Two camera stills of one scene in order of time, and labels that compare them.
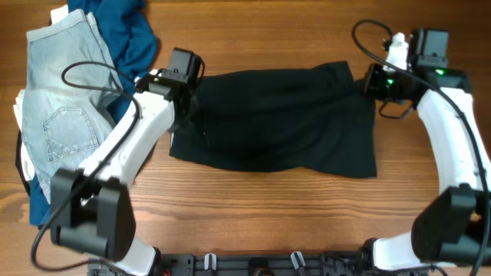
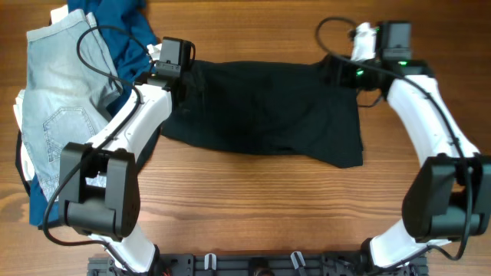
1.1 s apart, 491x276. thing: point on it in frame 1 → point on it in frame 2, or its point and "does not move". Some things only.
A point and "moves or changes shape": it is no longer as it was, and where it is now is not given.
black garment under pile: x=20 y=164 does not move
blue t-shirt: x=130 y=37 does not move
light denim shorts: x=71 y=91 does not move
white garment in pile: x=26 y=164 does not move
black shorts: x=315 y=118 moves or changes shape
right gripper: x=372 y=83 → x=344 y=77
